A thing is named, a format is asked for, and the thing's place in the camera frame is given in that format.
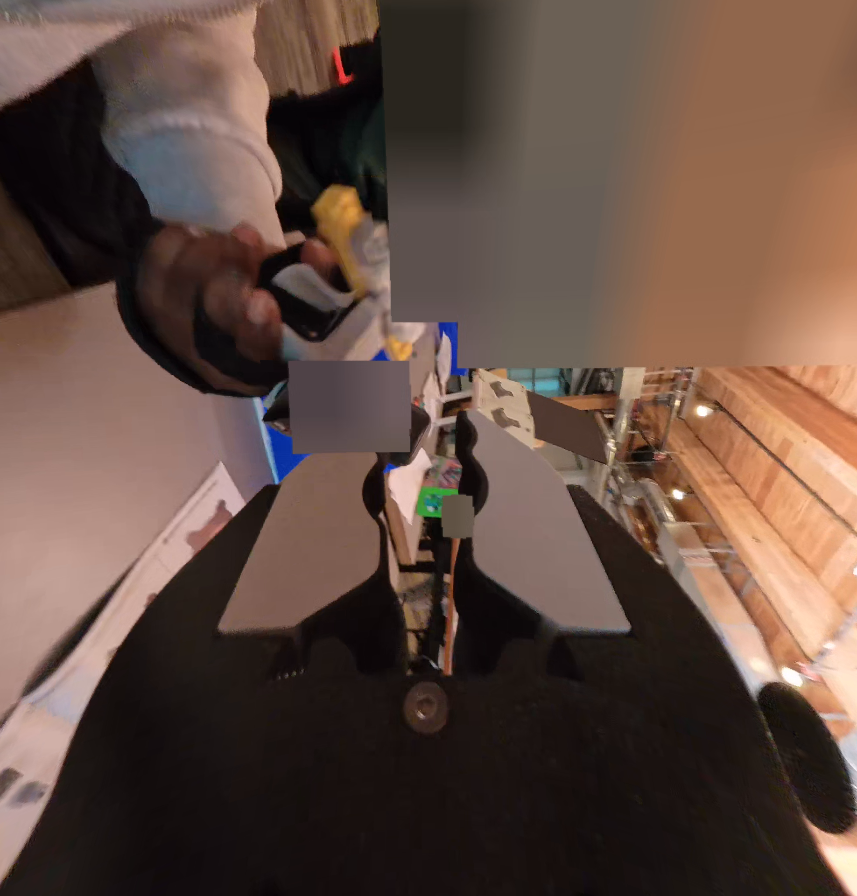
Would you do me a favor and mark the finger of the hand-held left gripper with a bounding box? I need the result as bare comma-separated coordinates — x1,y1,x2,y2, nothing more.
330,297,394,361

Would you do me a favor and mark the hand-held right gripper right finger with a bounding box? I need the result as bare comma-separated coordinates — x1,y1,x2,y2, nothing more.
454,409,633,635

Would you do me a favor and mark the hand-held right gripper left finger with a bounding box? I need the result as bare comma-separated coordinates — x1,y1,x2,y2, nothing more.
218,451,392,634

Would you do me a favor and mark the white toy brick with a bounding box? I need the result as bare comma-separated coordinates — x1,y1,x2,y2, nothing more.
351,209,392,282

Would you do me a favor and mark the narrow yellow toy plate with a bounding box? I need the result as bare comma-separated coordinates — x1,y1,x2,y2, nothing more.
310,185,371,303

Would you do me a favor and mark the person's left forearm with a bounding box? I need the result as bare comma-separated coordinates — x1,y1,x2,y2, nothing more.
0,0,287,237

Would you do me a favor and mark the grey desk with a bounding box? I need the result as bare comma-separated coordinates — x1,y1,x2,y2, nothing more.
0,280,291,739

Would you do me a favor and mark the person's left hand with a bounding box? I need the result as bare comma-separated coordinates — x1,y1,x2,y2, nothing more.
136,223,340,386

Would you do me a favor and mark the white paper sheet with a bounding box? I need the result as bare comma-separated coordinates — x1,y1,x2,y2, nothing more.
388,447,434,527

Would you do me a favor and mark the green toy box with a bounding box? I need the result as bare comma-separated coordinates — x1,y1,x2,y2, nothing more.
417,454,466,520

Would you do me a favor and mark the open picture booklet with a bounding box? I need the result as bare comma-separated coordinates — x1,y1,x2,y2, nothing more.
470,367,539,433

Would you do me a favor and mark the blue plastic bin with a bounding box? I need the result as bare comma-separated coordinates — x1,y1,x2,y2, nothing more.
259,321,473,485

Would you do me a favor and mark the black flat panel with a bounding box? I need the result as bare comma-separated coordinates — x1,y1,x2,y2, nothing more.
523,387,613,468

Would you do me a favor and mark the toy instruction sheet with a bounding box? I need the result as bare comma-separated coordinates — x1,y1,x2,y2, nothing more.
0,461,249,844

